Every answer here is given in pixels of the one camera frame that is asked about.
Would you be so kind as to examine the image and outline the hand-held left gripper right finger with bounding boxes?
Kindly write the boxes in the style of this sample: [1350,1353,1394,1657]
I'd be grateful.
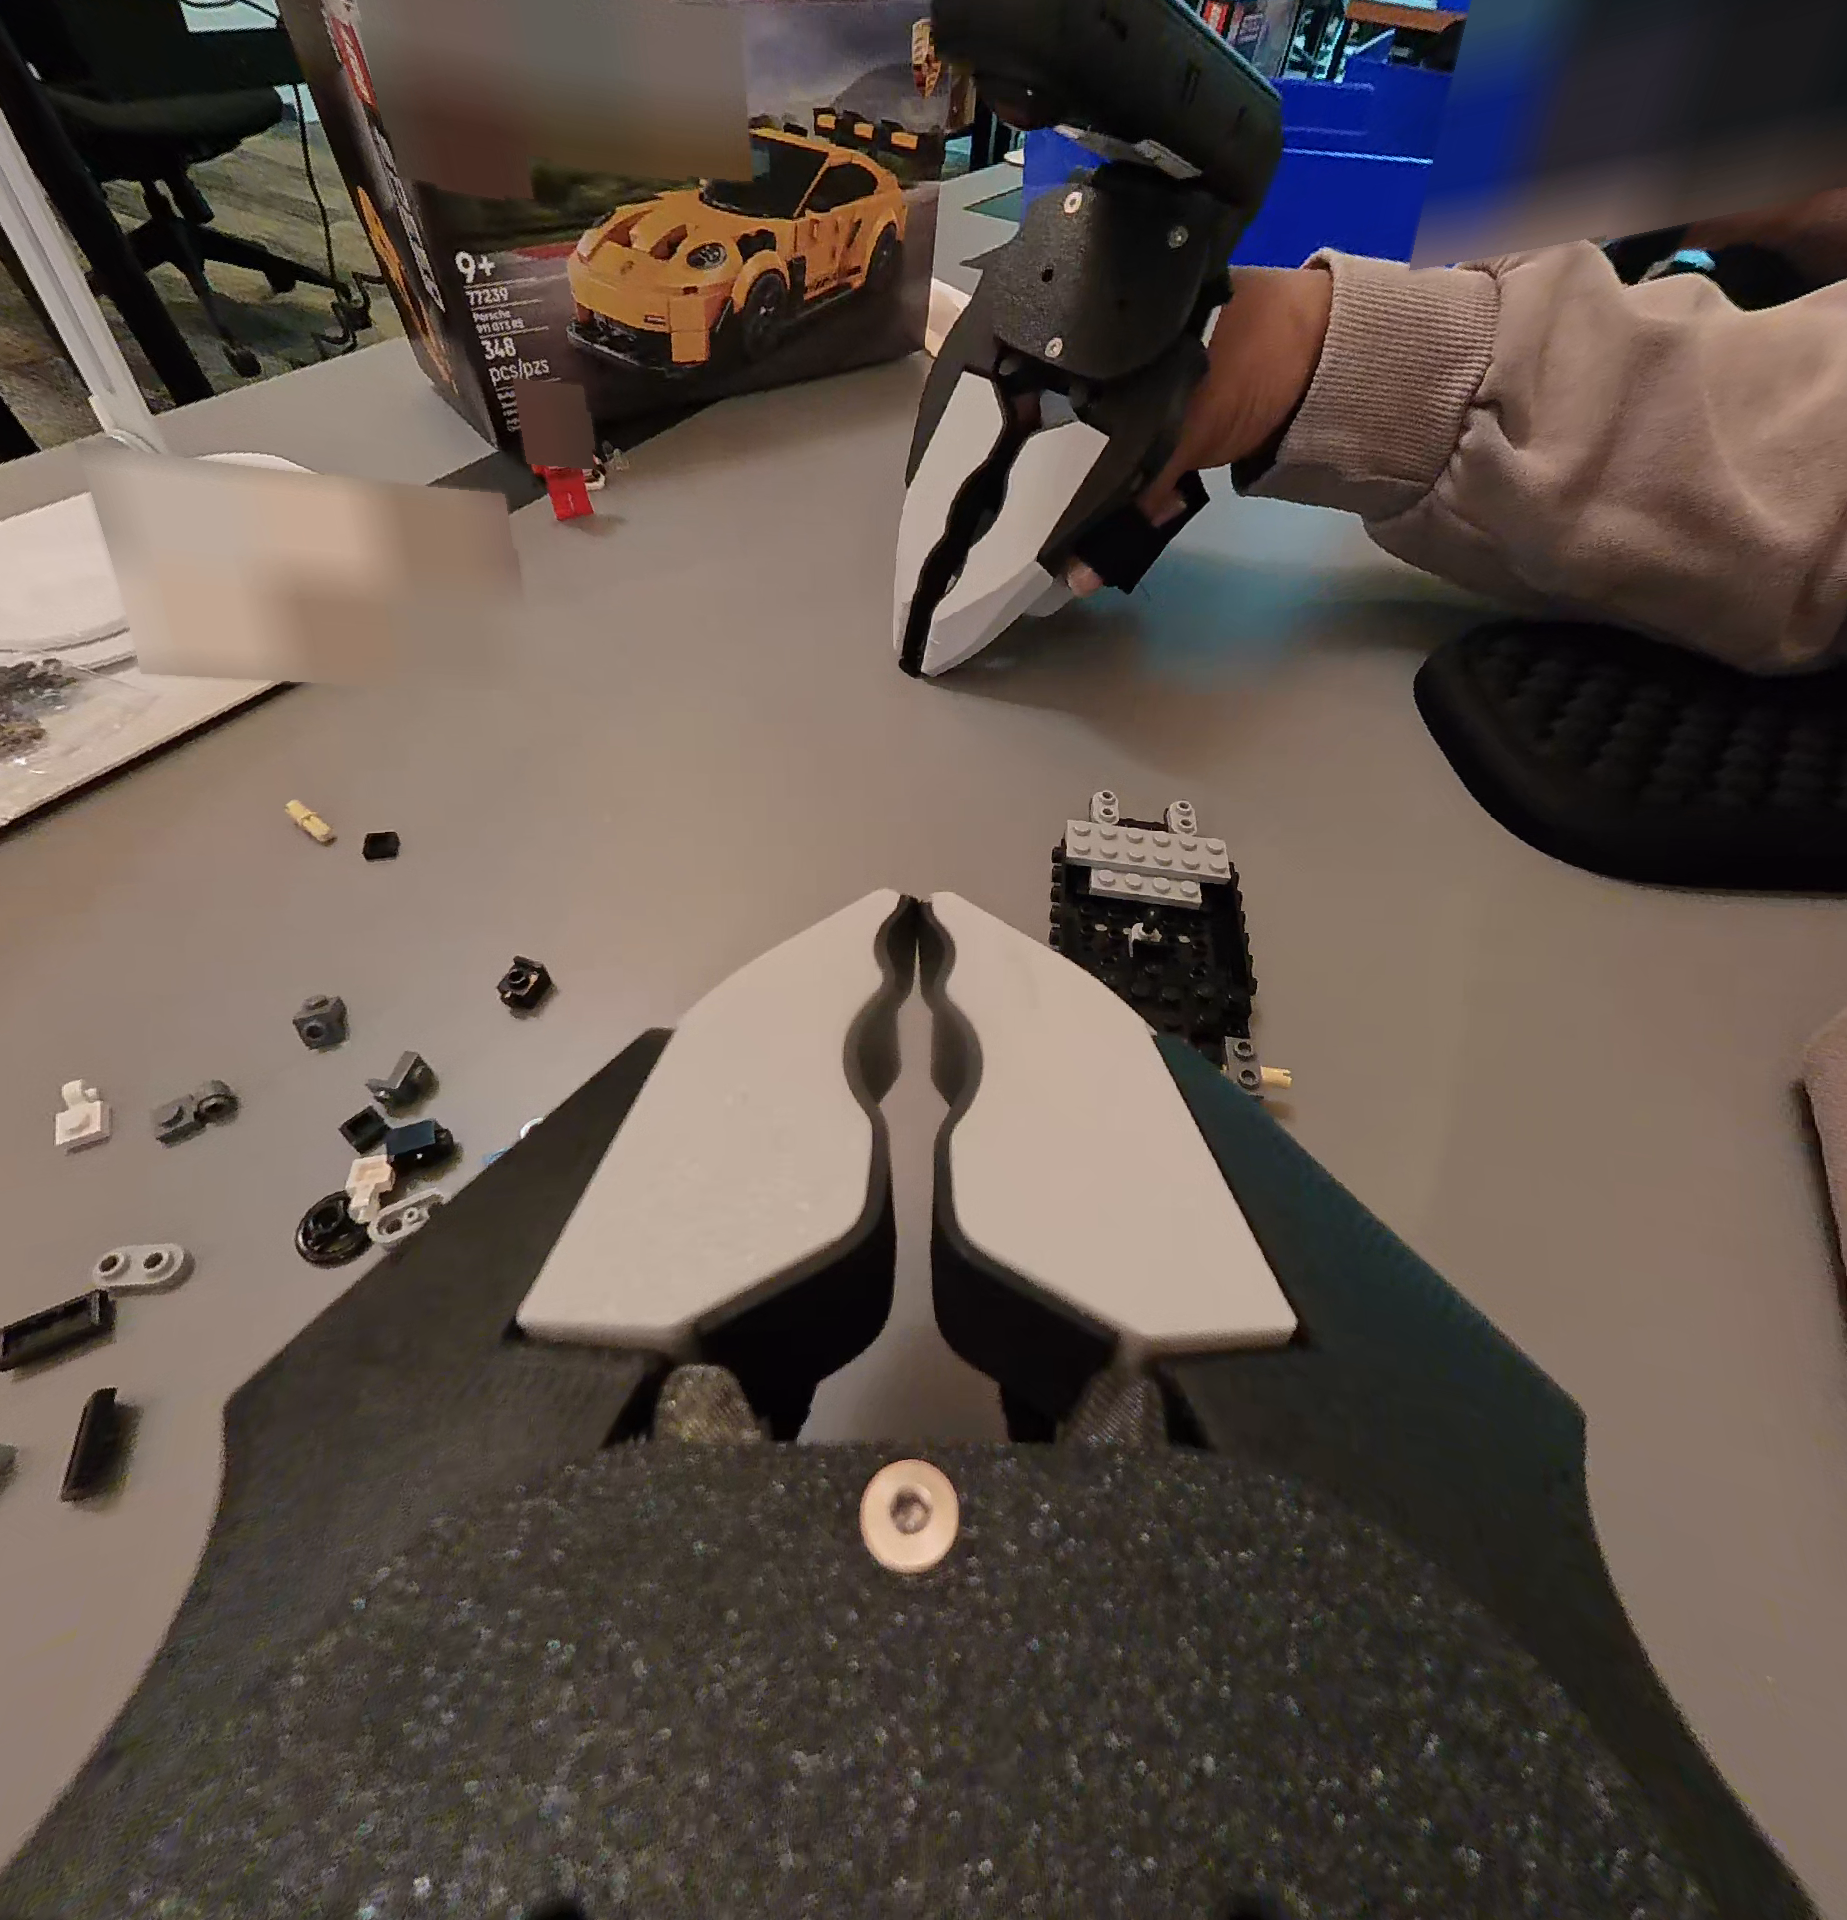
[927,890,1304,1443]

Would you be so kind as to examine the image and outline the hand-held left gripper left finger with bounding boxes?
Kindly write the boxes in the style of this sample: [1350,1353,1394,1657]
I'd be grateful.
[513,890,920,1443]

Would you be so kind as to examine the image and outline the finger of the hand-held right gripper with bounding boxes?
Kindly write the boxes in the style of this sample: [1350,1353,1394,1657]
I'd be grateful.
[920,411,1107,682]
[893,366,1019,684]

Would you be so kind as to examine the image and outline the black brick chassis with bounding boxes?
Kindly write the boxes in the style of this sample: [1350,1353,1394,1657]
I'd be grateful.
[1045,787,1262,1070]

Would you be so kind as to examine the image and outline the person's right forearm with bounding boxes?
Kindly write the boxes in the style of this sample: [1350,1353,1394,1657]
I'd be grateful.
[1234,179,1847,678]

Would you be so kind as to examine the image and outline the scattered small brick pieces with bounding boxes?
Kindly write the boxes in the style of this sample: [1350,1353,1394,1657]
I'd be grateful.
[0,952,557,1518]

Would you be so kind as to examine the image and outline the blue plastic bin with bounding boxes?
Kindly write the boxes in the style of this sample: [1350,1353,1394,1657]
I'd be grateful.
[1013,59,1469,273]

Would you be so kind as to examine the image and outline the black toy car box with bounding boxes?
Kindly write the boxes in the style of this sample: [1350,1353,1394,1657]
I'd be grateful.
[279,0,947,455]

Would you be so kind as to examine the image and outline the clear plastic parts bag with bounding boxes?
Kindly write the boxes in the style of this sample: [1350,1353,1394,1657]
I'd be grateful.
[0,651,148,858]

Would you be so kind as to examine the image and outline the black office chair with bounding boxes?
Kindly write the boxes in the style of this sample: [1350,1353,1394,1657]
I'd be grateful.
[31,0,362,378]

